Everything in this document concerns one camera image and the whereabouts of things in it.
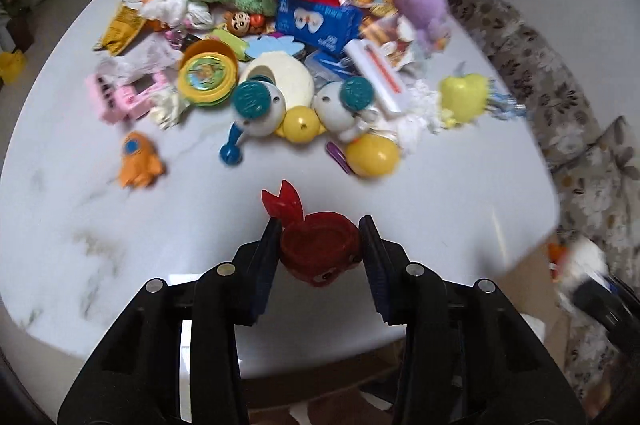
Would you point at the white teal rattle toy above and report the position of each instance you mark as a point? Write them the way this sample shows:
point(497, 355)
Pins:
point(262, 109)

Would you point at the yellow potty chair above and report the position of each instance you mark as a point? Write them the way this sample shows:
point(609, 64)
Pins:
point(12, 65)

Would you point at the crumpled white tissue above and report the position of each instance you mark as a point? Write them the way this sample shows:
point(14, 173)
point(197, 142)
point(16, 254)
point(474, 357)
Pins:
point(191, 14)

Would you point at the orange rocket toy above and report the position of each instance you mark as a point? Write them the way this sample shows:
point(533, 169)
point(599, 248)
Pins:
point(141, 165)

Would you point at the yellow duck toy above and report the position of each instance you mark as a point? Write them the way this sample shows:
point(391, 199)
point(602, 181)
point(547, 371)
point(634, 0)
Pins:
point(463, 99)

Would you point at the yellow flower plant pot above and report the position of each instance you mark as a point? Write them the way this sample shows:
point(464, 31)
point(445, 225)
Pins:
point(15, 32)

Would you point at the pink toy phone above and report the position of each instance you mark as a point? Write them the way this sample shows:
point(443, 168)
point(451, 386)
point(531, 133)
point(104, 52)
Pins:
point(114, 103)

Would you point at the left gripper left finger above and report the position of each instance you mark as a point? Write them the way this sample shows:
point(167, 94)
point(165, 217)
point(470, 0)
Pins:
point(132, 376)

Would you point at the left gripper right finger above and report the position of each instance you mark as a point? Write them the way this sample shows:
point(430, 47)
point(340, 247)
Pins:
point(469, 355)

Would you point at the floral sofa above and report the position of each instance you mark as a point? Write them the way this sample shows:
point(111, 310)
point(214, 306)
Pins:
point(595, 170)

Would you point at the yellow plastic egg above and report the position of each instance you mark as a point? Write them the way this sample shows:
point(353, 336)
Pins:
point(372, 156)

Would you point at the yellow round disc toy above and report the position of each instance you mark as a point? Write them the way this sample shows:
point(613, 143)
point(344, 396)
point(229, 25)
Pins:
point(208, 73)

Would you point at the cardboard box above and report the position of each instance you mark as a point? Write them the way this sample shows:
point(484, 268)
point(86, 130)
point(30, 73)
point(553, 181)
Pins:
point(357, 390)

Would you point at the purple plush toy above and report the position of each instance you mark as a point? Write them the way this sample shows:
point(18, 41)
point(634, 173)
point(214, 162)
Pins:
point(430, 20)

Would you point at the yellow snack wrapper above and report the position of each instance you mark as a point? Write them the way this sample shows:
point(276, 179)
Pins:
point(125, 25)

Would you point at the red fish toy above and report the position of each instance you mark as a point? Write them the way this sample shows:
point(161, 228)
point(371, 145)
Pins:
point(316, 248)

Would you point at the blue action figure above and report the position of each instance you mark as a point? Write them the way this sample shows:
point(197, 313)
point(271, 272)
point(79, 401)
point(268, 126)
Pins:
point(501, 105)

